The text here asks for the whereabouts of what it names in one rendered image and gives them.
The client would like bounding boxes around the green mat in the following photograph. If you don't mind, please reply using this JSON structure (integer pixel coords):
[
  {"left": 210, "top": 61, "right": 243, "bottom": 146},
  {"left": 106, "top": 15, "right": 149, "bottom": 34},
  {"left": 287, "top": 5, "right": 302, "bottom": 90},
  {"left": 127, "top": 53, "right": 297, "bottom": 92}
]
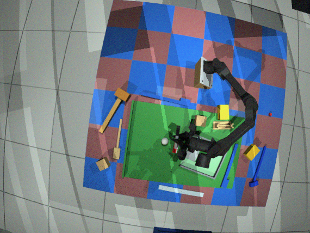
[{"left": 124, "top": 101, "right": 245, "bottom": 188}]

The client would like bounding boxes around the red golf putter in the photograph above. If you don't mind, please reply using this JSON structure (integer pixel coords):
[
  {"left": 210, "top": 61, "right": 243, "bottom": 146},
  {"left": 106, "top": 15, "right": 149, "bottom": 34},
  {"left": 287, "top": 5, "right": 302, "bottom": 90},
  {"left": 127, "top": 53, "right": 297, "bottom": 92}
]
[{"left": 172, "top": 125, "right": 181, "bottom": 153}]

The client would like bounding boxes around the white golf ball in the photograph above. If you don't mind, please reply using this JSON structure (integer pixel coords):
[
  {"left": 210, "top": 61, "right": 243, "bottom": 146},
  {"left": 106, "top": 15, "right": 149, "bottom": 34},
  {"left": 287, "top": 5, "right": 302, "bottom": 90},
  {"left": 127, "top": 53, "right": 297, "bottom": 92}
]
[{"left": 162, "top": 138, "right": 169, "bottom": 145}]

